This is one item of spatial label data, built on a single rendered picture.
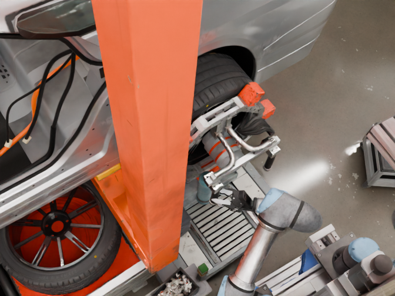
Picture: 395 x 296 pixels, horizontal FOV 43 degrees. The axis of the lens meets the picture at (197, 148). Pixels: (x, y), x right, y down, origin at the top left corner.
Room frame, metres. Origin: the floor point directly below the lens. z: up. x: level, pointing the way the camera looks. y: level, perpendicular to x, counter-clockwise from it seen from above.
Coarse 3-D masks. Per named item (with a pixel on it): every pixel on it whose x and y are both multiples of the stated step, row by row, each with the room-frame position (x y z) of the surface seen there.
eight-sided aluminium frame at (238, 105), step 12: (216, 108) 1.22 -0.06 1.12; (228, 108) 1.25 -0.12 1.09; (240, 108) 1.24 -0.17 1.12; (252, 108) 1.30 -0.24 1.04; (264, 108) 1.36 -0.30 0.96; (204, 120) 1.15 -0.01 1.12; (216, 120) 1.16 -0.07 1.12; (192, 132) 1.12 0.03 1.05; (204, 132) 1.10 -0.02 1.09; (192, 144) 1.07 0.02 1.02; (192, 168) 1.14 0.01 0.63; (204, 168) 1.15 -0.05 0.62
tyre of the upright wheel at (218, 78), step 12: (204, 60) 1.44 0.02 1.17; (216, 60) 1.47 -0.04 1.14; (228, 60) 1.51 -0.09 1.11; (204, 72) 1.37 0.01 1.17; (216, 72) 1.38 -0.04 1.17; (228, 72) 1.42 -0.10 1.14; (240, 72) 1.47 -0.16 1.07; (204, 84) 1.30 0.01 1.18; (216, 84) 1.32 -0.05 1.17; (228, 84) 1.33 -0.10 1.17; (240, 84) 1.36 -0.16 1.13; (204, 96) 1.24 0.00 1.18; (216, 96) 1.25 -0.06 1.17; (228, 96) 1.30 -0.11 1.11; (204, 108) 1.21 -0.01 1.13; (204, 156) 1.24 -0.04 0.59
